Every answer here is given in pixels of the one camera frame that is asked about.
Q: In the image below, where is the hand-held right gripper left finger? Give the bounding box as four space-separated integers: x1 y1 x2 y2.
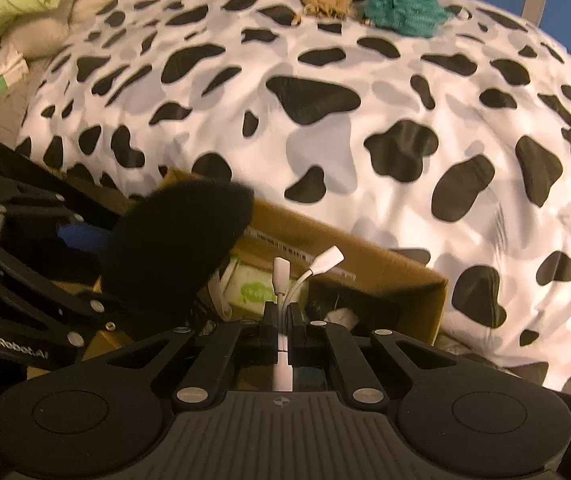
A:
94 302 281 405

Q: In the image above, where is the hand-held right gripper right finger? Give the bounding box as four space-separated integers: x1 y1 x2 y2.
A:
287 303 472 409

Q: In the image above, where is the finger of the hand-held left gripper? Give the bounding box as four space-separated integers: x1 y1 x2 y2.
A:
0 238 117 347
0 170 116 261

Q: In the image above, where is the white adapter cable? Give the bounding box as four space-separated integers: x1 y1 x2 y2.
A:
271 244 345 394

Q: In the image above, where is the black fluffy cloth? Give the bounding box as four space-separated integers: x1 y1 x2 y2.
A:
100 180 257 312

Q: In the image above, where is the cardboard box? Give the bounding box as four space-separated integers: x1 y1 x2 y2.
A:
26 167 449 382

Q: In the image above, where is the green tissue packet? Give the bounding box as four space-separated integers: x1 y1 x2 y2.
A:
220 255 311 322

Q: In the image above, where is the white and green packet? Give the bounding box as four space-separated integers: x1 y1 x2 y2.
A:
0 42 30 97

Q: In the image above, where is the cow print blanket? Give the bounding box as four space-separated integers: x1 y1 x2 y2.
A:
16 0 571 404

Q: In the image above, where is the teal mesh bath loofah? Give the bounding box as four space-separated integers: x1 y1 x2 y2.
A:
362 0 467 39

